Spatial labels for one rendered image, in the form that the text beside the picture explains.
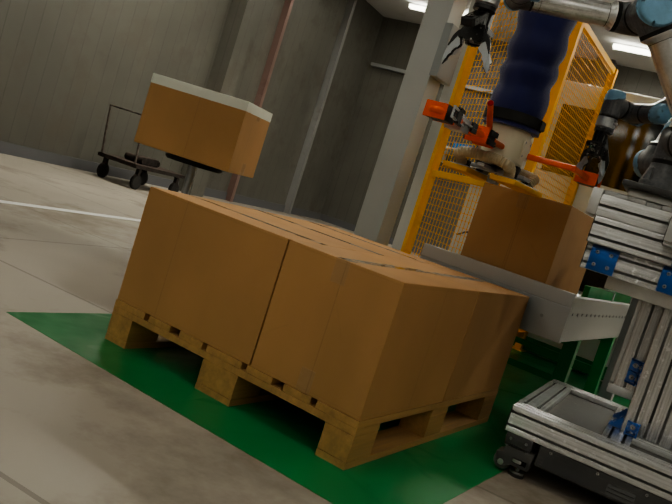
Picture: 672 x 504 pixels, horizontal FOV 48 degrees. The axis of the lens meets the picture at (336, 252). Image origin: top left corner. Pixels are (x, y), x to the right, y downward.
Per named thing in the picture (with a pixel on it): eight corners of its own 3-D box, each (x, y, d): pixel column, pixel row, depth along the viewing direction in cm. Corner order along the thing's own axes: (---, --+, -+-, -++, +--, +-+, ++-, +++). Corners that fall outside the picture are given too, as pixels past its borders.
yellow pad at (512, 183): (517, 191, 297) (521, 179, 297) (541, 198, 292) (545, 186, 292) (488, 178, 268) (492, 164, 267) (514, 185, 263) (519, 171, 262)
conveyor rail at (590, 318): (637, 332, 507) (646, 306, 505) (645, 335, 504) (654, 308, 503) (549, 337, 308) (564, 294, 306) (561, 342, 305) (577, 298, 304)
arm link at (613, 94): (633, 94, 289) (616, 87, 286) (623, 122, 290) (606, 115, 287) (619, 95, 296) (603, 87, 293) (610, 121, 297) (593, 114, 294)
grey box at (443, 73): (442, 84, 433) (458, 34, 430) (450, 86, 430) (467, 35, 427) (428, 74, 415) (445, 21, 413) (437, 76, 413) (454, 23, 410)
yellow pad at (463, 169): (474, 179, 307) (477, 167, 306) (496, 185, 302) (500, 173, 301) (441, 165, 277) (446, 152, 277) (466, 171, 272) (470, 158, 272)
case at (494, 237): (499, 275, 385) (524, 200, 381) (574, 301, 364) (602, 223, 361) (455, 267, 333) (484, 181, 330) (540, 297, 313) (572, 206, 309)
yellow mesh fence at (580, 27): (513, 346, 552) (609, 70, 534) (526, 351, 547) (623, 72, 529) (455, 351, 451) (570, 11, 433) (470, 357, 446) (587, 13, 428)
